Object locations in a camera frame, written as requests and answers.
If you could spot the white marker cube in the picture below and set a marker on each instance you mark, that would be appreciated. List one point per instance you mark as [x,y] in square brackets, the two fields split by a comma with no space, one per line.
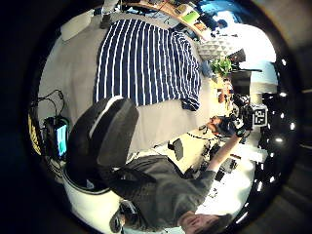
[260,116]

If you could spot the black tablet stand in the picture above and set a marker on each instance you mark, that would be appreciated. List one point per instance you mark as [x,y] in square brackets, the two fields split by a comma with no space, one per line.
[177,148]

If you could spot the black device with cyan screen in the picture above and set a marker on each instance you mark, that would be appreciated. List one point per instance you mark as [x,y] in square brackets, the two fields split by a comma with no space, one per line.
[58,139]

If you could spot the green potted plant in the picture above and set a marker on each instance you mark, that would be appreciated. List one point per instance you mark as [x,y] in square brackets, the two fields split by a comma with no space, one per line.
[222,66]

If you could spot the yellow black striped object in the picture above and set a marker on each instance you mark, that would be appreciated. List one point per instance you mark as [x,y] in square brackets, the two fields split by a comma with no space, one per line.
[32,135]

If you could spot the grey foam panel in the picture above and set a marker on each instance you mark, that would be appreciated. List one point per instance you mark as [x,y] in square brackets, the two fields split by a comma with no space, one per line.
[215,48]

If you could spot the navy white striped shirt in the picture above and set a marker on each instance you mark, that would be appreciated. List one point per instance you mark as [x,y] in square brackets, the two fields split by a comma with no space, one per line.
[146,61]

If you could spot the the person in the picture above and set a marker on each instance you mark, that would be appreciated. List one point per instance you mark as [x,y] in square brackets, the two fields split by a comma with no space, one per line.
[162,191]

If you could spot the wooden desk with clutter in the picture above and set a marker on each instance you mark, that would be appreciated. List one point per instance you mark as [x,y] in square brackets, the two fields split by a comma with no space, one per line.
[169,11]

